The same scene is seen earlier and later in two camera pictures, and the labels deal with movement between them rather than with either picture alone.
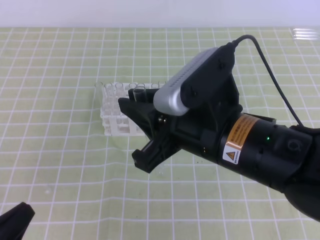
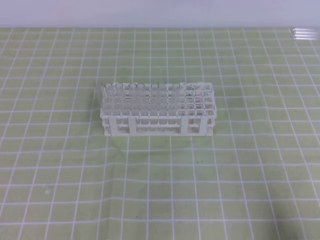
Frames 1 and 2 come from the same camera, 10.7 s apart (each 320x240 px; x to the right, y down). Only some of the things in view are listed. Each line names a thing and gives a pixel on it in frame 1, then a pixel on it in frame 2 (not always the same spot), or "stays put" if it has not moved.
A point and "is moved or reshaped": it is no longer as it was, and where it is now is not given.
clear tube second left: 109,101 stays put
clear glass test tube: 140,93 is moved or reshaped
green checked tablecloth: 79,184 stays put
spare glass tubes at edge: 306,34 stays put
